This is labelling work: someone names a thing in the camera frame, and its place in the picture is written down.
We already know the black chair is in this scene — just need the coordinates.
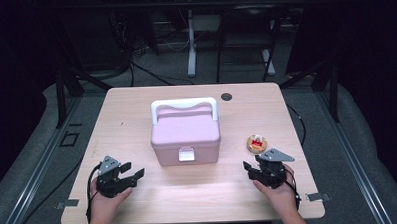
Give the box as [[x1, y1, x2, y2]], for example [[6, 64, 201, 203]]
[[213, 2, 288, 84]]

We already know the person's right hand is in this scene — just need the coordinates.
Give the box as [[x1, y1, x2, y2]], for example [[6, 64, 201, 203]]
[[252, 163, 300, 221]]

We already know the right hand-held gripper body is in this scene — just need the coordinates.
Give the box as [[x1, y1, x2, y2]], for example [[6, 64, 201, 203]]
[[252, 147, 297, 190]]

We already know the aluminium floor rail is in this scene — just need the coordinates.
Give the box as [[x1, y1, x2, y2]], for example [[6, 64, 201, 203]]
[[317, 88, 396, 224], [0, 95, 88, 224]]

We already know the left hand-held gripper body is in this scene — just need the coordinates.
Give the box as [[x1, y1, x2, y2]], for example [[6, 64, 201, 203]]
[[94, 155, 128, 199]]

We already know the grey metal table bracket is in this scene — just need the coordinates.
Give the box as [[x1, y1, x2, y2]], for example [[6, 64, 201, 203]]
[[305, 191, 332, 203], [54, 198, 80, 210]]

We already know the black metal stand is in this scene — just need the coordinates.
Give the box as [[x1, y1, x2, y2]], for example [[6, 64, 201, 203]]
[[278, 58, 341, 125], [53, 59, 115, 130]]

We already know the right hand-held gripper black cable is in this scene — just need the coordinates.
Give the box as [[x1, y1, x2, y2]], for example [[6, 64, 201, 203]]
[[264, 162, 303, 213]]

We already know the pink storage box white handle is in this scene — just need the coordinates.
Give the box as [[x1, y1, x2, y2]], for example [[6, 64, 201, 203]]
[[148, 96, 222, 168]]

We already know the person's left hand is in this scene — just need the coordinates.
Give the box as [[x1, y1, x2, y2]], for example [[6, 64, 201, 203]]
[[88, 175, 135, 224]]

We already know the thin black table cable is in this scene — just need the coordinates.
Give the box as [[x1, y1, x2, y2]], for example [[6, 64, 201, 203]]
[[285, 102, 308, 147]]

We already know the long black floor cable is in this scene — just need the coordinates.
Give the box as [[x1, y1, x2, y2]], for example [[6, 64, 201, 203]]
[[8, 155, 88, 224]]

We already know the round gold tin red label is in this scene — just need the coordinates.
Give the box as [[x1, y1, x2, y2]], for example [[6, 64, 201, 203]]
[[246, 134, 268, 154]]

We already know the tangle of dark cables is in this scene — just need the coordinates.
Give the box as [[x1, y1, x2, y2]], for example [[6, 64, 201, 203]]
[[107, 7, 161, 64]]

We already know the left hand-held gripper black cable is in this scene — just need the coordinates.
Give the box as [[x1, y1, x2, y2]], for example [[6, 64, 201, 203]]
[[83, 163, 105, 224]]

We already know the hand-held gripper black cable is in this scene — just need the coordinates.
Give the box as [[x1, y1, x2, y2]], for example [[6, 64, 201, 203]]
[[264, 162, 303, 213], [83, 163, 105, 224]]

